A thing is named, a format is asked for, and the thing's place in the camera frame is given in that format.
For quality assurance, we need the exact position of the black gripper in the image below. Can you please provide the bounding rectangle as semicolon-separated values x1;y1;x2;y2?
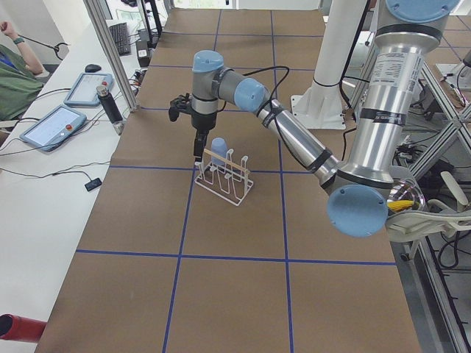
191;110;217;162

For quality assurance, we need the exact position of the light blue plastic cup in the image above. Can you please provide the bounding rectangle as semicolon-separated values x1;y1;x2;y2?
211;137;227;172

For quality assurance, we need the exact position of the white wire cup holder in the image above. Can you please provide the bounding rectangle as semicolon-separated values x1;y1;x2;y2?
194;149;254;206

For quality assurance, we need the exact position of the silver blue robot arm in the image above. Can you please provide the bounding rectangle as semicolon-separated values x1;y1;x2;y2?
189;1;457;237

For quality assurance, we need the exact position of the black water bottle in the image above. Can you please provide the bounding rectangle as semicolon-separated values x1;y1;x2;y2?
96;85;123;124

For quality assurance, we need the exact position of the small black puck device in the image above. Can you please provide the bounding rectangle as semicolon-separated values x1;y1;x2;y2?
85;178;102;192

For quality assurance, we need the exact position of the far teach pendant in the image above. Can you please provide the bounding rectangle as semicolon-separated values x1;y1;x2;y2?
63;73;113;107

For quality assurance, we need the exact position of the teach pendant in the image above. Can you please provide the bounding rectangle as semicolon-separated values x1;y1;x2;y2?
63;73;113;107
20;105;86;151

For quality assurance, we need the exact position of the black computer mouse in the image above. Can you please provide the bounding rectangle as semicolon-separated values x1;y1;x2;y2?
84;64;102;73

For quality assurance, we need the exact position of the black keyboard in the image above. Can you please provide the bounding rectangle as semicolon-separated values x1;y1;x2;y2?
108;23;131;56

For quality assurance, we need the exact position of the near teach pendant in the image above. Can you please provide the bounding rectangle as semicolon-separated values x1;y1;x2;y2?
20;105;86;151

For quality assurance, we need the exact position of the person in green shirt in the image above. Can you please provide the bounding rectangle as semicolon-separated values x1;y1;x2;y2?
1;21;44;121

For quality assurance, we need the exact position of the white pot with lid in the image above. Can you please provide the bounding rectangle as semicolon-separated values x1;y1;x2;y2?
387;177;426;215

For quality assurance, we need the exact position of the red cylinder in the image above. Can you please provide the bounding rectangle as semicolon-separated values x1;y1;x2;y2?
1;313;47;343

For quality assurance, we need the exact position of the black camera cable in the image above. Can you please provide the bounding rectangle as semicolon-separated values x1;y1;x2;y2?
216;65;291;115

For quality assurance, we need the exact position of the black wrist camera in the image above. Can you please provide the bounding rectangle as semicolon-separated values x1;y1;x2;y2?
169;93;192;122

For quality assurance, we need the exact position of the aluminium frame post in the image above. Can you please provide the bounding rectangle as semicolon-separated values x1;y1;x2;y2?
83;0;138;113

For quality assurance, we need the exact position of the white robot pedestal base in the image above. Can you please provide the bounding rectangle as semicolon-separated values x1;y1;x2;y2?
291;0;369;129

